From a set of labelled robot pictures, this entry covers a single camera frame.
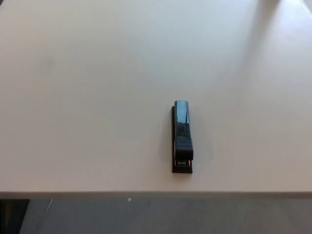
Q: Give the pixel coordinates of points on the black desk stapler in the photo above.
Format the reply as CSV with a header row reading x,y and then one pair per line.
x,y
183,136

